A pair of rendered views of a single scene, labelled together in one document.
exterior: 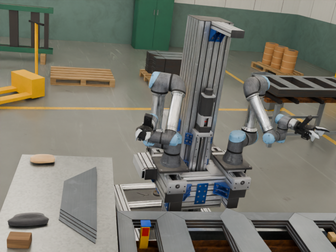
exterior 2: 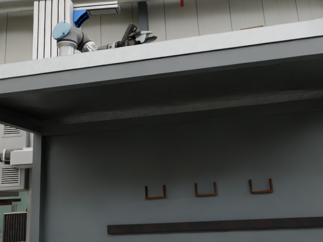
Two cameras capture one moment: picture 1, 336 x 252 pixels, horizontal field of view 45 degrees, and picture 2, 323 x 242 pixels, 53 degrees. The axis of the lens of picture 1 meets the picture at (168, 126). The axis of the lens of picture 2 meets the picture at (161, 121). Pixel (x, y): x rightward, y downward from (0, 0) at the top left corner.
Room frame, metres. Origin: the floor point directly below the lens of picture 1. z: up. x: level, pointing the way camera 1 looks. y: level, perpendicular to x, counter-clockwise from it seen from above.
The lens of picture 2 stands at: (1.44, 1.48, 0.69)
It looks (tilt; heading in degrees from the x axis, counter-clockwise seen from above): 13 degrees up; 293
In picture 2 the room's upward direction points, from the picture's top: 3 degrees counter-clockwise
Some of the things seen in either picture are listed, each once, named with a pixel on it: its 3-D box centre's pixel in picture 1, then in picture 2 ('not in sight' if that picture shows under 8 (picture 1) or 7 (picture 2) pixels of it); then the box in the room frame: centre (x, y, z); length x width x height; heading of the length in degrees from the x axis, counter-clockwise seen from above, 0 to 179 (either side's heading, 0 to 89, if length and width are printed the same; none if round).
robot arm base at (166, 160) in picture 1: (171, 156); not in sight; (2.57, -0.05, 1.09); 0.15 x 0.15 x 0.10
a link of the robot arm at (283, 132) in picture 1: (279, 134); not in sight; (2.63, -0.79, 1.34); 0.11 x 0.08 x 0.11; 136
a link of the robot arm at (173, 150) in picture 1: (172, 141); not in sight; (2.57, -0.04, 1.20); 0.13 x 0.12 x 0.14; 84
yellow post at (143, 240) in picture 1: (144, 237); not in sight; (2.03, 0.06, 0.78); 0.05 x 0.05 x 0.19; 12
